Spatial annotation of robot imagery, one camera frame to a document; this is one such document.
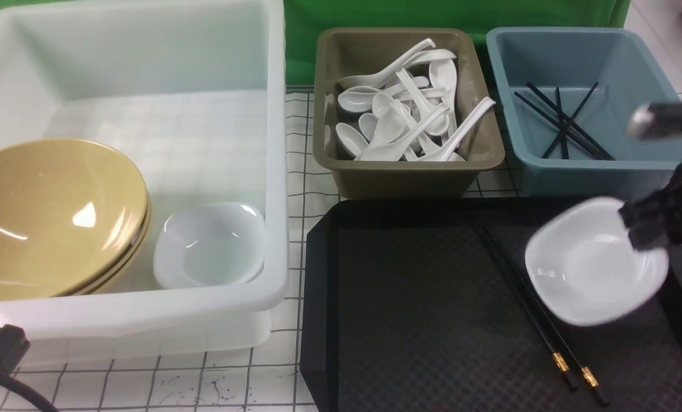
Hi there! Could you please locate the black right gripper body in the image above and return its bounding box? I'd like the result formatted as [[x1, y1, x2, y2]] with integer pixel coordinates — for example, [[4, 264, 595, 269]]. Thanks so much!
[[618, 163, 682, 251]]

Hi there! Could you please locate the white square dish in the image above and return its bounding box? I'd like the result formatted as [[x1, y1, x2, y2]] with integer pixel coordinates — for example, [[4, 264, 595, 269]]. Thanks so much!
[[524, 197, 669, 327], [153, 203, 266, 289]]

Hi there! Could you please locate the black chopstick gold band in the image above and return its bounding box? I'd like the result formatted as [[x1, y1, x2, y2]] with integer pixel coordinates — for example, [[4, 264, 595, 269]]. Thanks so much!
[[485, 227, 610, 407], [471, 222, 579, 392]]

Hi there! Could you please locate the tan noodle bowl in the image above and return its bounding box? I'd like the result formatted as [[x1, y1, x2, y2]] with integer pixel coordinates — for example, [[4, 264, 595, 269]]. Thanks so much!
[[0, 138, 150, 302], [53, 196, 152, 298]]

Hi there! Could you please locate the white ceramic soup spoon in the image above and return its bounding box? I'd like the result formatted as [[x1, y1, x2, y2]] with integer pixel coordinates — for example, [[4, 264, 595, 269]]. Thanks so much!
[[417, 97, 496, 162]]

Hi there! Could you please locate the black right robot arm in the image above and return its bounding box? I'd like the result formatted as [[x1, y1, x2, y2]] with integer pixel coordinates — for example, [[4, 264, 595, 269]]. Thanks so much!
[[618, 102, 682, 251]]

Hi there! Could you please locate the tan noodle bowl in tub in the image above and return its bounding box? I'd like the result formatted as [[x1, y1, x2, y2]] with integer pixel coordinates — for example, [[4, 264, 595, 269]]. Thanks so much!
[[53, 196, 152, 298]]

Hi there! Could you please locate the black upright chopstick in bin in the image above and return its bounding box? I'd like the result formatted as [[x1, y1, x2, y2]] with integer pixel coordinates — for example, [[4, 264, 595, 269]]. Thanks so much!
[[553, 87, 569, 160]]

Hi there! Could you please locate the black chopstick crossing in bin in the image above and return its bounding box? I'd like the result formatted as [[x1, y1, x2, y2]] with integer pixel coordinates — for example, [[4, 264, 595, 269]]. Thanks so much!
[[536, 82, 611, 161]]

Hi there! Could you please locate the blue chopstick bin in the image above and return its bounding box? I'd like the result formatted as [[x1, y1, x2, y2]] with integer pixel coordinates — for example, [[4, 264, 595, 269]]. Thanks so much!
[[486, 27, 682, 199]]

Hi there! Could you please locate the black serving tray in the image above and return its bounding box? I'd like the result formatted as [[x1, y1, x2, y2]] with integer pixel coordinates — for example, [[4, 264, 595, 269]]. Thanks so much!
[[300, 197, 682, 411]]

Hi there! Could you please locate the white spoon right of pile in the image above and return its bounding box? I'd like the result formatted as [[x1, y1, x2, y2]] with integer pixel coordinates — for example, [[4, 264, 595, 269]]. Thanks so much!
[[429, 58, 458, 143]]

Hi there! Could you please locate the white spoon of pile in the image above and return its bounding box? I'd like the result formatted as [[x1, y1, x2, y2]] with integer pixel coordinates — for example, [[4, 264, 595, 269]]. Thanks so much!
[[338, 80, 406, 114], [339, 38, 436, 89], [429, 58, 458, 143]]

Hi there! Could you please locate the white spoon front centre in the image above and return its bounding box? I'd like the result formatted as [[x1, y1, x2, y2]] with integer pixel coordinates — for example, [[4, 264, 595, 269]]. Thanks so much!
[[356, 101, 447, 161]]

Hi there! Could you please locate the white spoon front left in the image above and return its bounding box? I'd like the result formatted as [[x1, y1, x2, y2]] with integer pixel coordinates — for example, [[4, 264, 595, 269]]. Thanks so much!
[[335, 122, 369, 160]]

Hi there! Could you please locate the white spoon left of pile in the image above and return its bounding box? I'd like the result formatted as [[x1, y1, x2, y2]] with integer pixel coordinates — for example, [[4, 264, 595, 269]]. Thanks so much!
[[338, 80, 406, 114]]

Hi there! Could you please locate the white spoon top of pile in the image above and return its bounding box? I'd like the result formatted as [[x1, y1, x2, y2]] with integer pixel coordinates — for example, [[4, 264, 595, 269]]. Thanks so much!
[[339, 38, 436, 89]]

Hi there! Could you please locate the olive brown spoon bin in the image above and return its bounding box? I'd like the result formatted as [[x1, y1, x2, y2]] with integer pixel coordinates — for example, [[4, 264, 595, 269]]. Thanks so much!
[[312, 27, 505, 199]]

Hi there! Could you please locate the green backdrop cloth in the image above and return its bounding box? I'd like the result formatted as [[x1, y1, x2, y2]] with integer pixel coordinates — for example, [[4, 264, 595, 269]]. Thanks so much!
[[0, 0, 632, 86]]

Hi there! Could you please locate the white square dish in tub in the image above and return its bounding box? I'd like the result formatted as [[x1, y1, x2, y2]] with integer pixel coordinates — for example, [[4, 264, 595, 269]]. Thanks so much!
[[153, 203, 266, 289]]

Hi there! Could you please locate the large white plastic tub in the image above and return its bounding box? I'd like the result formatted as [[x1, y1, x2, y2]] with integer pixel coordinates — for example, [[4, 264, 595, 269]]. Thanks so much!
[[0, 1, 288, 368]]

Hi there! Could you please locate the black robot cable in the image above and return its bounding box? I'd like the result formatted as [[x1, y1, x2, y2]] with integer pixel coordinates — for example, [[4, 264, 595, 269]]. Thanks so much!
[[0, 375, 58, 412]]

